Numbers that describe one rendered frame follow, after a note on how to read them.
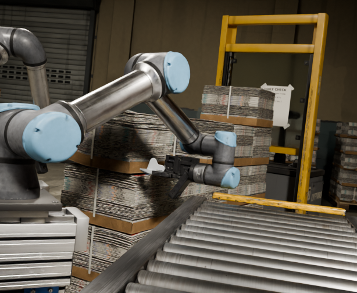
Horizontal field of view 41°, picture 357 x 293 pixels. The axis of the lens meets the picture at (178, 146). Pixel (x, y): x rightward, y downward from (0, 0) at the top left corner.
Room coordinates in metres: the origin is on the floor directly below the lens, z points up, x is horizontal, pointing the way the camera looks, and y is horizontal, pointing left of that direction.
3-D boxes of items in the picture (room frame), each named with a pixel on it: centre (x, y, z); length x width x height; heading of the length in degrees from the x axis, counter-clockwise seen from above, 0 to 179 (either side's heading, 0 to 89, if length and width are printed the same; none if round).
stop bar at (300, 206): (1.57, -0.35, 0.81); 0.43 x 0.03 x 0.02; 80
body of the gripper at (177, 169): (1.71, -0.02, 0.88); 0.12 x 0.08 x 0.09; 60
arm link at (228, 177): (1.63, -0.16, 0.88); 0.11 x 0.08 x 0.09; 60
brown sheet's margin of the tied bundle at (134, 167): (1.91, 0.16, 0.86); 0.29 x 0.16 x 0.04; 147
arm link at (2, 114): (1.20, 0.41, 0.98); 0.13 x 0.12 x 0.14; 47
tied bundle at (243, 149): (2.74, -0.20, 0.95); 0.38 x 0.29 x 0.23; 59
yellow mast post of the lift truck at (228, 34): (3.54, -0.28, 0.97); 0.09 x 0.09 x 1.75; 60
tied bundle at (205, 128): (2.49, -0.05, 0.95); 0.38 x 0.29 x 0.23; 60
